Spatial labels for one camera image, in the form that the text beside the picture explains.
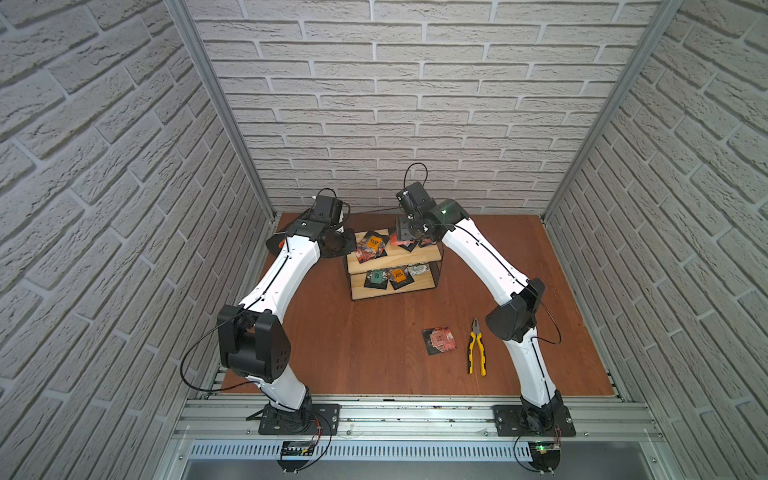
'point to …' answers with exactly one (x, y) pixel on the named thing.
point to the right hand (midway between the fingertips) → (415, 226)
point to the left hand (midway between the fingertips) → (356, 239)
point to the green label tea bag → (376, 279)
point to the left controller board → (295, 448)
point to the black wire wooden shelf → (381, 265)
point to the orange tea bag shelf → (400, 277)
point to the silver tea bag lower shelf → (416, 269)
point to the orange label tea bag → (375, 243)
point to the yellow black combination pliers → (475, 336)
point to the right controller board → (545, 456)
